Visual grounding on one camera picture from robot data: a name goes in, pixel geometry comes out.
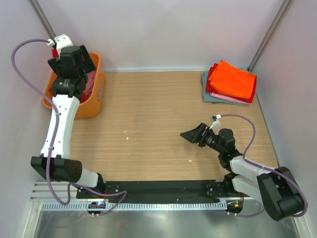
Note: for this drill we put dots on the left corner aluminium profile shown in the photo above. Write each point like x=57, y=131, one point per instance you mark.
x=42, y=17

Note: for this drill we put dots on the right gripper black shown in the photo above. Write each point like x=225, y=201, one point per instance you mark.
x=193, y=136

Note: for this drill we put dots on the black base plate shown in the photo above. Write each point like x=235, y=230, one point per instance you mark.
x=171, y=192

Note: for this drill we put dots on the folded orange shirt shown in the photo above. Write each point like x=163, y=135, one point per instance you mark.
x=230, y=81

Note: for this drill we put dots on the folded red shirt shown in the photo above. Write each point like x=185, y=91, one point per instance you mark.
x=209, y=88

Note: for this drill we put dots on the pink crumpled shirt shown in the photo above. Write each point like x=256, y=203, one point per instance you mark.
x=89, y=86

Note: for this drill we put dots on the right corner aluminium profile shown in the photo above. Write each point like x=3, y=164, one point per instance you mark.
x=286, y=4

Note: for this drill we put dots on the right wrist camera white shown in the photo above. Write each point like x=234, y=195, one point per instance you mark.
x=215, y=122

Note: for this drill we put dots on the red t shirt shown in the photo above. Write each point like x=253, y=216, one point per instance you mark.
x=55, y=53

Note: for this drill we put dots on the aluminium rail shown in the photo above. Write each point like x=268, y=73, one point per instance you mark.
x=41, y=191

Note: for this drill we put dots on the corner aluminium profile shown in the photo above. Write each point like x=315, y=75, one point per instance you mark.
x=286, y=4
x=42, y=17

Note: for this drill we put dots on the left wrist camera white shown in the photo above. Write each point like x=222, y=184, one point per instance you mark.
x=60, y=42

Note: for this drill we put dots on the orange plastic basket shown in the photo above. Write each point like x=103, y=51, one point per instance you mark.
x=74, y=85

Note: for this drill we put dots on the slotted cable duct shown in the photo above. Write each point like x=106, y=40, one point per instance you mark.
x=100, y=206

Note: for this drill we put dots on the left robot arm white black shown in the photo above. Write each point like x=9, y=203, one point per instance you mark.
x=54, y=161

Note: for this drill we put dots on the folded pink shirt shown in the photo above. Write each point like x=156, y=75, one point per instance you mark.
x=226, y=98

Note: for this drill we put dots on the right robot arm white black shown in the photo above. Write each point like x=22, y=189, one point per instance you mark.
x=275, y=188

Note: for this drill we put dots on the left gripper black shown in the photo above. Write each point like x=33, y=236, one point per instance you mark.
x=87, y=63

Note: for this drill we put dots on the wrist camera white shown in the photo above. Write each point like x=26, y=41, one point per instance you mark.
x=60, y=42
x=215, y=122

